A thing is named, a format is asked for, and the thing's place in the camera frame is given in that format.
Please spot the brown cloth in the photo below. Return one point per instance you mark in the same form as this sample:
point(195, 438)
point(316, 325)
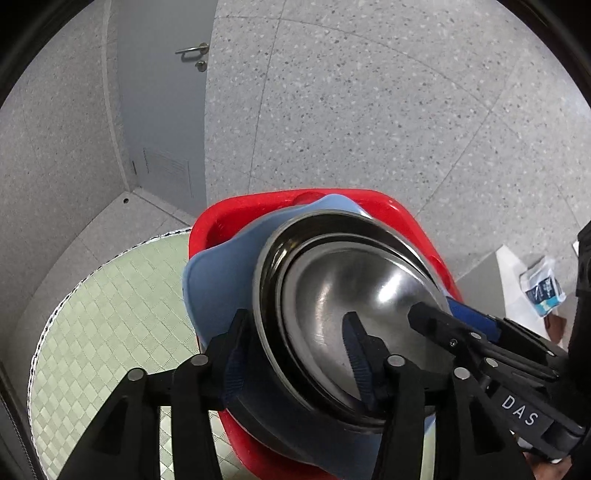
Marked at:
point(557, 328)

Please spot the red plastic basin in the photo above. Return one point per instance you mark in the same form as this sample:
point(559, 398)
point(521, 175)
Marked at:
point(401, 217)

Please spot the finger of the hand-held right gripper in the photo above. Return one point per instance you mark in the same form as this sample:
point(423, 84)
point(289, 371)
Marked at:
point(473, 319)
point(434, 321)

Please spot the blue white tissue packet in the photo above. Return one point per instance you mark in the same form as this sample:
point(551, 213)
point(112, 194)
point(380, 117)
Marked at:
point(542, 288)

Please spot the grey door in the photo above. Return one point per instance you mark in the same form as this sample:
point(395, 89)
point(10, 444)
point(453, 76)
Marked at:
point(157, 101)

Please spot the green checkered table mat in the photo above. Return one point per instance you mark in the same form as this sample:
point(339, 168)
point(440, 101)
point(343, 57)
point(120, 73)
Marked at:
point(115, 300)

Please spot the door vent grille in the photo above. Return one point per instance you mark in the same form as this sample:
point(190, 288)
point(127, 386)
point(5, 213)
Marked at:
point(167, 170)

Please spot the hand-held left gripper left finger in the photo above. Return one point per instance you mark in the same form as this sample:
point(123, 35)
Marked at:
point(194, 397)

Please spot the white sink counter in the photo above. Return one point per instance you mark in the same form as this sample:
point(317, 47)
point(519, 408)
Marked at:
point(508, 277)

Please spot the large steel bowl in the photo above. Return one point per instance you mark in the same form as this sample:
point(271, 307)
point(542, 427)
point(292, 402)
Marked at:
point(267, 277)

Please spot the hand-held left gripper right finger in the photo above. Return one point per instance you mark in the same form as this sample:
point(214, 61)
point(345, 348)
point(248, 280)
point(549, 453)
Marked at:
point(356, 355)

